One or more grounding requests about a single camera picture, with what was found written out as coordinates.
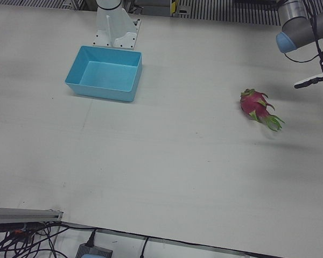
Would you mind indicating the white grey robot hand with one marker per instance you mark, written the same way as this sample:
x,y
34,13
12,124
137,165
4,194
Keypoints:
x,y
307,83

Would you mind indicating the red green dragon fruit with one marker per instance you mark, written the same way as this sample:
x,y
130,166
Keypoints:
x,y
251,103

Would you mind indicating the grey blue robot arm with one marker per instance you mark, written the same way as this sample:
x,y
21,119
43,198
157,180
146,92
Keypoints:
x,y
298,32

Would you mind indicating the light blue plastic bin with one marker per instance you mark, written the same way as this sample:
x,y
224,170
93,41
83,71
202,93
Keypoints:
x,y
107,75

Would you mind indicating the grey power adapter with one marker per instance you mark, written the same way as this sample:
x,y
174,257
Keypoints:
x,y
97,251

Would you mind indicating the black power strip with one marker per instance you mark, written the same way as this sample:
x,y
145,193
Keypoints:
x,y
5,227

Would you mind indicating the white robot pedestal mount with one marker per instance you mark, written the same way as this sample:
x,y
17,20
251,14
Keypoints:
x,y
115,27

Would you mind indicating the aluminium profile rail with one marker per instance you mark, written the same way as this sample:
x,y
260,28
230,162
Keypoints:
x,y
21,213

